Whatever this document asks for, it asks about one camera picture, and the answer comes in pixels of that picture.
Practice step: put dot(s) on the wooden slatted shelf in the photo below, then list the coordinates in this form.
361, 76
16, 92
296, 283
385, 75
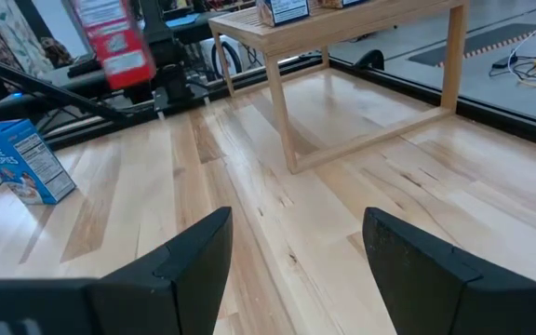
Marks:
342, 23

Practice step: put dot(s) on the blue sheet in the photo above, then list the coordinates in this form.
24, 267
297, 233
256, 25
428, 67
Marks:
184, 21

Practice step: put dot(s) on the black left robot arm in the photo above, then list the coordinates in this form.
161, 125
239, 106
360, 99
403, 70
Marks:
165, 70

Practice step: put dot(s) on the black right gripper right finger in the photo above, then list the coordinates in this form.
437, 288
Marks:
426, 288

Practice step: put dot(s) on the red Froot Loops cereal box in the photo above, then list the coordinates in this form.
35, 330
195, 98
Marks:
119, 51

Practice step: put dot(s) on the black power adapter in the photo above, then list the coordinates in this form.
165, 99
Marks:
505, 61

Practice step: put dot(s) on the light blue Rice Krispies box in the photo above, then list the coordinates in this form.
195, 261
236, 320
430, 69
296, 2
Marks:
21, 163

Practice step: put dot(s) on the blue Frosted Flakes cereal box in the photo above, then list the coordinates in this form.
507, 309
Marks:
289, 11
342, 4

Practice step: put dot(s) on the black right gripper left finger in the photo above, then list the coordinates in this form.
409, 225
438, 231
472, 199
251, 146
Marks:
179, 288

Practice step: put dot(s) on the patterned fabric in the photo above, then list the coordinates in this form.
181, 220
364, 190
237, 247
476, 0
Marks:
3, 32

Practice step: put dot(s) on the black hazard-striped floor mat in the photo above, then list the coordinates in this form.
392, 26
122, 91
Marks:
482, 44

